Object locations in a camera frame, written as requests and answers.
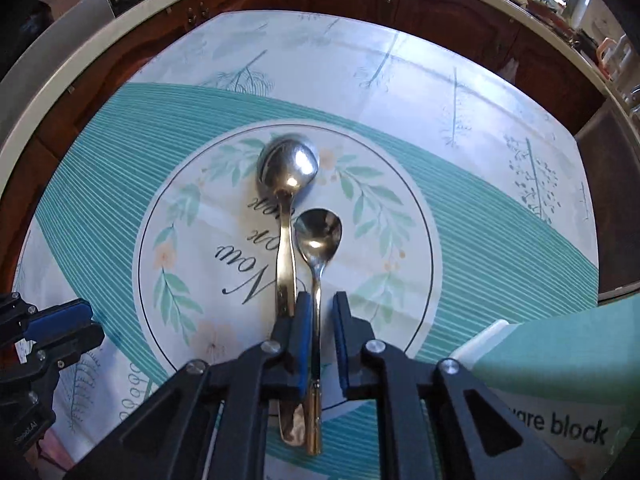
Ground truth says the green plastic cutlery holder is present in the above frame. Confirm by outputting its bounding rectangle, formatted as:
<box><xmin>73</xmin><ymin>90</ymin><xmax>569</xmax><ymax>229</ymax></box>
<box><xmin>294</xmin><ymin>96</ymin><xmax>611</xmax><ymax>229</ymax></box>
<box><xmin>447</xmin><ymin>294</ymin><xmax>640</xmax><ymax>480</ymax></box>

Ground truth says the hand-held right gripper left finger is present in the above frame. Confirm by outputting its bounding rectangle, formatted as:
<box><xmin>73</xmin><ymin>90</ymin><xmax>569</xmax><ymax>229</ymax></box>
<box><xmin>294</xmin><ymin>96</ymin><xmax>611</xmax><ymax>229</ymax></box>
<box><xmin>62</xmin><ymin>291</ymin><xmax>316</xmax><ymax>480</ymax></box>

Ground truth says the white kitchen countertop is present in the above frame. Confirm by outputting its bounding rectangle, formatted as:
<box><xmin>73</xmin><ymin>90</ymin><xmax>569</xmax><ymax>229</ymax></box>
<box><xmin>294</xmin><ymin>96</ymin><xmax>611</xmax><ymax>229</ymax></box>
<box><xmin>0</xmin><ymin>0</ymin><xmax>640</xmax><ymax>201</ymax></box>

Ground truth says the steel sheet stove guard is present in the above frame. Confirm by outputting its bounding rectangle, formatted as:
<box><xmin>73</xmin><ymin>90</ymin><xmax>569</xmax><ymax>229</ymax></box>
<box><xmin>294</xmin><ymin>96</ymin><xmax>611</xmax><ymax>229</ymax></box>
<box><xmin>0</xmin><ymin>0</ymin><xmax>117</xmax><ymax>136</ymax></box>

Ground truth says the medium steel spoon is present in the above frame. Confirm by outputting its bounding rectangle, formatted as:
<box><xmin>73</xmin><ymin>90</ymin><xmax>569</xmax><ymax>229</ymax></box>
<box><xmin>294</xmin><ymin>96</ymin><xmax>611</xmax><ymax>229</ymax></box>
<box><xmin>292</xmin><ymin>208</ymin><xmax>343</xmax><ymax>457</ymax></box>

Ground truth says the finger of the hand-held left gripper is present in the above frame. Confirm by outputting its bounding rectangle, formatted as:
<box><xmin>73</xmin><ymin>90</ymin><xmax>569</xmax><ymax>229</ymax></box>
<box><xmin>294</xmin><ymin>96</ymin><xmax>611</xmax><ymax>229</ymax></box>
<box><xmin>0</xmin><ymin>291</ymin><xmax>93</xmax><ymax>346</ymax></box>
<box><xmin>20</xmin><ymin>322</ymin><xmax>106</xmax><ymax>376</ymax></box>

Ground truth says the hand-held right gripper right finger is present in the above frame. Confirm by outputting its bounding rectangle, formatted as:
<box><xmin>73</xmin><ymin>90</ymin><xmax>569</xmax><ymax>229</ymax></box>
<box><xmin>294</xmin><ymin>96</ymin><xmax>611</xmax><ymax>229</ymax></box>
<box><xmin>332</xmin><ymin>291</ymin><xmax>576</xmax><ymax>480</ymax></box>

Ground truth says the large steel spoon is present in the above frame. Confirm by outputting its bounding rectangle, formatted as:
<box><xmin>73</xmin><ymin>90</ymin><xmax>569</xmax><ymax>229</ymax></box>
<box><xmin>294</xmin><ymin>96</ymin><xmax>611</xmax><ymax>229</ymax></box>
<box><xmin>256</xmin><ymin>132</ymin><xmax>321</xmax><ymax>447</ymax></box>

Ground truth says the white translucent-door storage cabinet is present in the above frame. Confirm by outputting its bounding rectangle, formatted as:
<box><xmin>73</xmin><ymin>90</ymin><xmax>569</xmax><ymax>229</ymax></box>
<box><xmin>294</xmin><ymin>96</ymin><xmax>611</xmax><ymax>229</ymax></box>
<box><xmin>574</xmin><ymin>95</ymin><xmax>640</xmax><ymax>303</ymax></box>

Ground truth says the teal white printed tablecloth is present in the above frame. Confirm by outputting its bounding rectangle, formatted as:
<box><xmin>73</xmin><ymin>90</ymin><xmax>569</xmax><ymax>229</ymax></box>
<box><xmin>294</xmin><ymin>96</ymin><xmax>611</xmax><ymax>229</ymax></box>
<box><xmin>17</xmin><ymin>10</ymin><xmax>601</xmax><ymax>480</ymax></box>

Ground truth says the pile of dirty dishes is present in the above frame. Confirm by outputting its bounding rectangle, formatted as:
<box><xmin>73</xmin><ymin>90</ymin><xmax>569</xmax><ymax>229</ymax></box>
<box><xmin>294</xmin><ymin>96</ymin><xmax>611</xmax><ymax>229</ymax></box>
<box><xmin>520</xmin><ymin>0</ymin><xmax>581</xmax><ymax>43</ymax></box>

